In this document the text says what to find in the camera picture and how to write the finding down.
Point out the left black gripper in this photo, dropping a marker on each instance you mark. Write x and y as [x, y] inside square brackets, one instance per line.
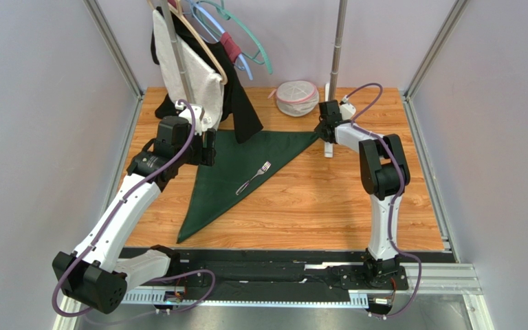
[207, 153]

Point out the black hanging garment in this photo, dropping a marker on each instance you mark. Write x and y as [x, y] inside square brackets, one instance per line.
[235, 101]

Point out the aluminium frame rail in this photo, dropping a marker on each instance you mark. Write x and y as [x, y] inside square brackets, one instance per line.
[441, 296]

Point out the dark green cloth napkin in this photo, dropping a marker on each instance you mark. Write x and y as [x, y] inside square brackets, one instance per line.
[214, 190]

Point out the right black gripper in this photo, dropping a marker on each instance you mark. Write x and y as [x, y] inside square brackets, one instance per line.
[324, 130]

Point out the white mesh laundry bag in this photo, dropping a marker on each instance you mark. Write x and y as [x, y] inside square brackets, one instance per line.
[296, 98]

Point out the wooden clothes hanger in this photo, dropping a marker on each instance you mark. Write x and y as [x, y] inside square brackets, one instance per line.
[176, 8]

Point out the teal plastic hanger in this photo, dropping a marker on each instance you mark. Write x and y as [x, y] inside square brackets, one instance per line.
[259, 56]

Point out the white hanging towel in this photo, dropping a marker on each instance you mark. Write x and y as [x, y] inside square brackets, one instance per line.
[203, 75]

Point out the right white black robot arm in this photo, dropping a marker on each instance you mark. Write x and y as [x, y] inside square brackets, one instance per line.
[384, 175]

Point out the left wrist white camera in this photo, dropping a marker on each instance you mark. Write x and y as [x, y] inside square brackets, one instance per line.
[203, 119]

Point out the metal rack pole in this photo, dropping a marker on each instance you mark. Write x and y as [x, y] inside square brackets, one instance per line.
[178, 51]
[337, 45]

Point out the wrist white camera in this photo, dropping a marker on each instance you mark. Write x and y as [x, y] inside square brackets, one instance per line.
[347, 110]
[203, 119]

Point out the dark red hanging cloth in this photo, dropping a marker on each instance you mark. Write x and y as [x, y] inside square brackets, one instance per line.
[231, 48]

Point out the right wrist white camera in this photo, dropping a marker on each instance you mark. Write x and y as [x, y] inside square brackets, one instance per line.
[347, 110]

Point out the silver metal fork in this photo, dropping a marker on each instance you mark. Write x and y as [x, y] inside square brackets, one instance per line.
[261, 171]

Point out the left metal rack pole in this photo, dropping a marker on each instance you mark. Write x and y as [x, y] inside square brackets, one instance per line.
[178, 51]

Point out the blue plastic hanger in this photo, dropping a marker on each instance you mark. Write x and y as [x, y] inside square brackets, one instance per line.
[216, 32]

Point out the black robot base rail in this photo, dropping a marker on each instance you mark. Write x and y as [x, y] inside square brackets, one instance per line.
[271, 277]

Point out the right metal rack pole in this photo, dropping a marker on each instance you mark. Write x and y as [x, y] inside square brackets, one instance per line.
[337, 45]

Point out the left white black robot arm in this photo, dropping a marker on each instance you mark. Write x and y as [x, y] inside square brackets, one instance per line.
[91, 277]

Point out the right white rack foot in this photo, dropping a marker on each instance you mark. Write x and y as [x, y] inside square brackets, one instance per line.
[327, 148]

